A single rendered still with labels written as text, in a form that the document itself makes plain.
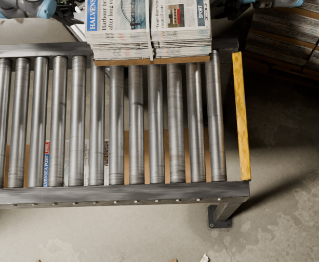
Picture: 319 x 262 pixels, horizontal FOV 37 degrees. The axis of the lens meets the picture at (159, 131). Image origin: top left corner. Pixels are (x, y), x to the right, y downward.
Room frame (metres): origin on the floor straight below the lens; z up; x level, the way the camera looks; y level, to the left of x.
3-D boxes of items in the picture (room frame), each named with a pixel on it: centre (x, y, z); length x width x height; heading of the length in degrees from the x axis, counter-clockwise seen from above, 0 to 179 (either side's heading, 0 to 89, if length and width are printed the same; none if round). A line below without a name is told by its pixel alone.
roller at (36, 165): (0.53, 0.39, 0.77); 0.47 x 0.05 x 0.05; 173
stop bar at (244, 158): (0.44, -0.27, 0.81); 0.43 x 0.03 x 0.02; 173
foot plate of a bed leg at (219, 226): (0.20, -0.22, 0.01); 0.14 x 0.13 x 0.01; 173
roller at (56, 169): (0.53, 0.33, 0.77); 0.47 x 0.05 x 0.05; 173
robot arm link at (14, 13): (0.95, 0.44, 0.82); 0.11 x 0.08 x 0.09; 82
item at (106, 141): (0.54, 0.42, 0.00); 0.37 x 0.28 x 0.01; 83
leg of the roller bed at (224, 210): (0.20, -0.22, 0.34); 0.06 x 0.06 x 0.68; 83
